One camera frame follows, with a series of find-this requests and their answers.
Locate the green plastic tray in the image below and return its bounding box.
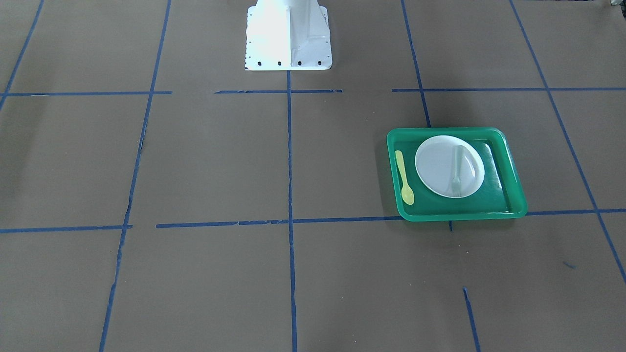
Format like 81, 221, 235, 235
386, 127, 528, 222

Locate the yellow plastic spoon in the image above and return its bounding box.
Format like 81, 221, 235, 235
394, 150, 415, 205

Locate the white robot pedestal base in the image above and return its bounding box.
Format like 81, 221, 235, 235
245, 0, 333, 71

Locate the white plastic fork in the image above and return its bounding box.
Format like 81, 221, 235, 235
451, 145, 465, 198

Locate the white round plate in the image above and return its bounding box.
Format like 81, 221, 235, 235
414, 135, 486, 198

